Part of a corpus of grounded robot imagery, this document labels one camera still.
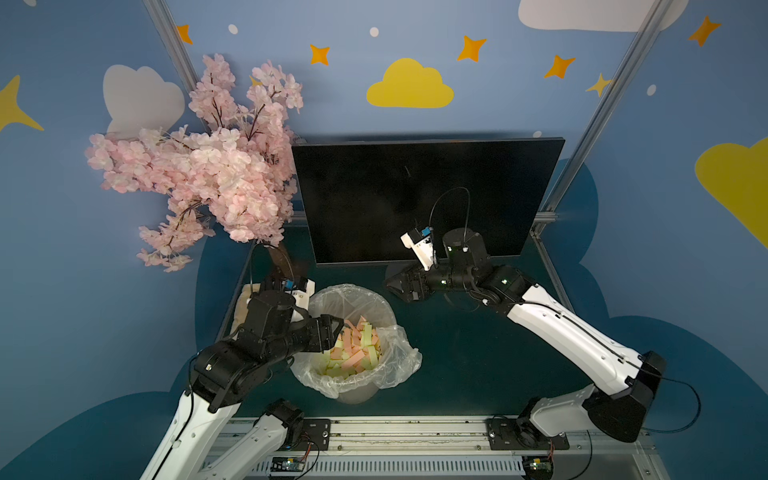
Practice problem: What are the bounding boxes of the left circuit board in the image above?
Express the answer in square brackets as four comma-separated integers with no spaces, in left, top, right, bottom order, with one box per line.
[270,457,307,475]

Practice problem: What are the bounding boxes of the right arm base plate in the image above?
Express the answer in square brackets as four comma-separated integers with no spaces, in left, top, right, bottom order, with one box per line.
[484,415,570,451]

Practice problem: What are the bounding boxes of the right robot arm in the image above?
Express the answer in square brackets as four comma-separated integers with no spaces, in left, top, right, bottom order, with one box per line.
[386,227,666,448]

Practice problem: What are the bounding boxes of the aluminium frame post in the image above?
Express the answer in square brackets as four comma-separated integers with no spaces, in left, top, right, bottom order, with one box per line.
[539,0,678,215]
[142,0,198,93]

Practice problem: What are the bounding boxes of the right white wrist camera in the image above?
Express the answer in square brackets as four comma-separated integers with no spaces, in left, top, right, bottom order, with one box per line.
[401,227,436,271]

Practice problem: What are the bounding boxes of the black camera cable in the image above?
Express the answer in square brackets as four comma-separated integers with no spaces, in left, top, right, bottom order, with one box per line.
[428,186,472,241]
[641,374,703,435]

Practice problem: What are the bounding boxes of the aluminium front rail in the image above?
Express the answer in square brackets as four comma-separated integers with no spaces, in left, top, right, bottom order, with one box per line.
[228,415,669,479]

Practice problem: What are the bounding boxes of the black camera cable right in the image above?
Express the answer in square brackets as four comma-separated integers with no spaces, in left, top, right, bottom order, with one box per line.
[428,186,472,241]

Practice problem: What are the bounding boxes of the left aluminium frame post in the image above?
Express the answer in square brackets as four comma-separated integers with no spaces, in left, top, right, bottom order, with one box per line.
[142,0,198,93]

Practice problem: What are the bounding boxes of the beige cloth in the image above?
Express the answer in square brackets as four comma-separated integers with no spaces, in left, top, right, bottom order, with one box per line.
[231,284,260,333]

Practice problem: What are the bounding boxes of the bin with clear plastic bag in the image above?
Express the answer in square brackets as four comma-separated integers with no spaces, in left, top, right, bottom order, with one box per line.
[291,284,423,404]

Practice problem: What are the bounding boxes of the pink cherry blossom tree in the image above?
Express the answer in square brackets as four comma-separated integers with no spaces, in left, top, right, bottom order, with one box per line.
[86,54,303,273]

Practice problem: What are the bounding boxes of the black computer monitor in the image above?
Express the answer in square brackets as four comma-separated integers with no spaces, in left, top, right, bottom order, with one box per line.
[292,137,565,265]

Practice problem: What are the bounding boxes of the right circuit board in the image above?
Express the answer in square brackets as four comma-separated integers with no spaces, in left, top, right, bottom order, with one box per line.
[522,457,554,480]

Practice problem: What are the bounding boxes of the right aluminium frame post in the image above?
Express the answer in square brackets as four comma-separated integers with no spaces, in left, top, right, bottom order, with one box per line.
[539,0,678,215]

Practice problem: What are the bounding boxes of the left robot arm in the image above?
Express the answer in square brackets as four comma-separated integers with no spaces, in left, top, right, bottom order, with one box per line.
[142,290,344,479]

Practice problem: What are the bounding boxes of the black camera cable left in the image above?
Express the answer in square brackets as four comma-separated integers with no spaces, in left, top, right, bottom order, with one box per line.
[641,374,703,435]

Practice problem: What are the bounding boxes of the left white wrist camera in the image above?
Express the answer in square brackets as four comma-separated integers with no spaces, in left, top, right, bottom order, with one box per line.
[283,277,316,310]

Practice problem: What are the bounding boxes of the circuit board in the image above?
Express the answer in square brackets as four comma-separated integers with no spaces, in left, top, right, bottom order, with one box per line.
[522,457,554,480]
[270,457,307,475]

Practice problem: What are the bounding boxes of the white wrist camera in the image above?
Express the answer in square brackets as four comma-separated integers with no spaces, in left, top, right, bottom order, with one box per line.
[283,277,316,310]
[401,227,436,271]

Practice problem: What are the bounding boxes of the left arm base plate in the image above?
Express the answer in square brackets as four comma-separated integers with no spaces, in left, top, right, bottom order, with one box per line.
[280,418,333,452]

